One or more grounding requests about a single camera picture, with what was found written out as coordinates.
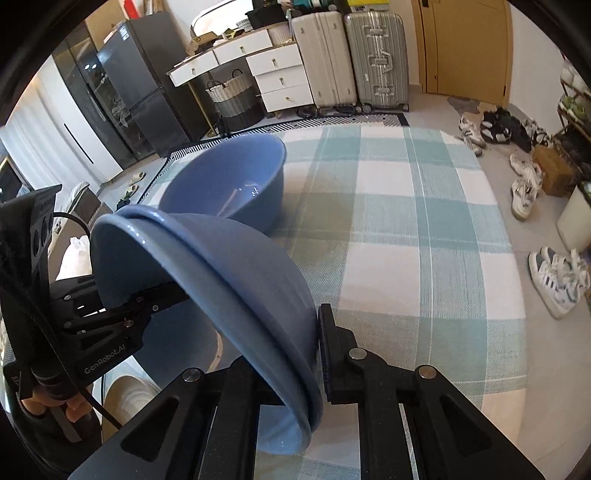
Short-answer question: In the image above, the blue bowl back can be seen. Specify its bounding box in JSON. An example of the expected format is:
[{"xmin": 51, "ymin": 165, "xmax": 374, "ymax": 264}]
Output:
[{"xmin": 158, "ymin": 134, "xmax": 287, "ymax": 233}]

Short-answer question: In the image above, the cream plate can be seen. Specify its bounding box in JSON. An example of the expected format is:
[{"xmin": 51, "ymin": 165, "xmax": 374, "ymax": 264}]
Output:
[{"xmin": 103, "ymin": 375, "xmax": 160, "ymax": 426}]

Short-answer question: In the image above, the person's left hand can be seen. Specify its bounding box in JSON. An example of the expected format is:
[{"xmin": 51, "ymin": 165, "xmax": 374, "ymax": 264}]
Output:
[{"xmin": 21, "ymin": 386, "xmax": 93, "ymax": 423}]

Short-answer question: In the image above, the teal plaid tablecloth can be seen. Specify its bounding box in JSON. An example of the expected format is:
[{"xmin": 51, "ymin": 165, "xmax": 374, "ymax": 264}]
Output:
[{"xmin": 91, "ymin": 124, "xmax": 530, "ymax": 480}]

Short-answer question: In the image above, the white sneakers pair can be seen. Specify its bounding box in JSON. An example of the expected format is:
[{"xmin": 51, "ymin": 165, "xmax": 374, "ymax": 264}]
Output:
[{"xmin": 528, "ymin": 247, "xmax": 590, "ymax": 320}]

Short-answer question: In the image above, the glass display cabinet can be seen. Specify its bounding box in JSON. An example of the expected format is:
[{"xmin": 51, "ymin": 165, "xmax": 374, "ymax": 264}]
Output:
[{"xmin": 53, "ymin": 24, "xmax": 154, "ymax": 169}]

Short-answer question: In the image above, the white trash bin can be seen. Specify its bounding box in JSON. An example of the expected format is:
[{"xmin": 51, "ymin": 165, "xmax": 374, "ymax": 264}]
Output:
[{"xmin": 557, "ymin": 181, "xmax": 591, "ymax": 252}]

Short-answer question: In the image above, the cardboard box on floor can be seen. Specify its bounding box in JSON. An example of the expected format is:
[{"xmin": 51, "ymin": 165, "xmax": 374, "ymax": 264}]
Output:
[{"xmin": 532, "ymin": 145, "xmax": 575, "ymax": 197}]

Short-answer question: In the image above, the black refrigerator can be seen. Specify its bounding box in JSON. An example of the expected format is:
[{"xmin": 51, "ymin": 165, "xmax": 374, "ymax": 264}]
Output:
[{"xmin": 97, "ymin": 12, "xmax": 209, "ymax": 157}]

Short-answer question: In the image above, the woven laundry basket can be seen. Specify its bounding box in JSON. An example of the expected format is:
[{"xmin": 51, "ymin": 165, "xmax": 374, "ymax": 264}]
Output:
[{"xmin": 205, "ymin": 69, "xmax": 264, "ymax": 136}]

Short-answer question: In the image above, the white drawer cabinet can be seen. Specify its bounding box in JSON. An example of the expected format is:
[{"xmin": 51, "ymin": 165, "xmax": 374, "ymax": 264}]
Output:
[{"xmin": 246, "ymin": 43, "xmax": 314, "ymax": 113}]

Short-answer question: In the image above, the white dressing desk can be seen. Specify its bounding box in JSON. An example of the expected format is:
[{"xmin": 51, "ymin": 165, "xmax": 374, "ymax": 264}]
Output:
[{"xmin": 167, "ymin": 22, "xmax": 291, "ymax": 87}]

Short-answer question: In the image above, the shoe rack with shoes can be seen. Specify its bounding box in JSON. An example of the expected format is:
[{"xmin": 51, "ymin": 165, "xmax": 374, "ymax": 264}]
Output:
[{"xmin": 554, "ymin": 57, "xmax": 590, "ymax": 182}]

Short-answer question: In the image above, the oval mirror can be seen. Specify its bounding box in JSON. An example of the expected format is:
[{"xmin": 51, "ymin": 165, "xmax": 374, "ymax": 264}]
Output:
[{"xmin": 190, "ymin": 0, "xmax": 253, "ymax": 37}]

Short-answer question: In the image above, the brown wooden door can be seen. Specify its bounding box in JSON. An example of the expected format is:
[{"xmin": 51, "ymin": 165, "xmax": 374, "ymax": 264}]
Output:
[{"xmin": 412, "ymin": 0, "xmax": 513, "ymax": 107}]

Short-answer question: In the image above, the silver suitcase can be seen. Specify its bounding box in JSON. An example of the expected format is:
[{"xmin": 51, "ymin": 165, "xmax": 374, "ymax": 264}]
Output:
[{"xmin": 344, "ymin": 10, "xmax": 410, "ymax": 111}]

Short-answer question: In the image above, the white suitcase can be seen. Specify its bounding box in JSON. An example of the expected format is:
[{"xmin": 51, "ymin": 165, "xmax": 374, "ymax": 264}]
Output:
[{"xmin": 291, "ymin": 11, "xmax": 358, "ymax": 108}]

